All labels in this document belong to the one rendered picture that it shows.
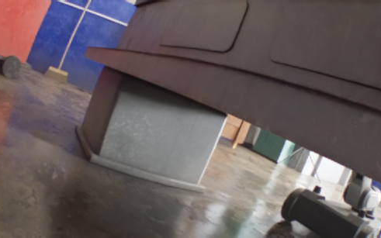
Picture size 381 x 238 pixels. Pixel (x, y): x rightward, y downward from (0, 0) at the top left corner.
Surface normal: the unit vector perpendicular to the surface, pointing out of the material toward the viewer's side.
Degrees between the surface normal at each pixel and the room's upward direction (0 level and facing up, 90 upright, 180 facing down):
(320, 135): 90
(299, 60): 90
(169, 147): 90
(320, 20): 90
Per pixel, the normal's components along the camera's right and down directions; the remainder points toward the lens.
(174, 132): 0.47, 0.25
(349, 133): -0.80, -0.30
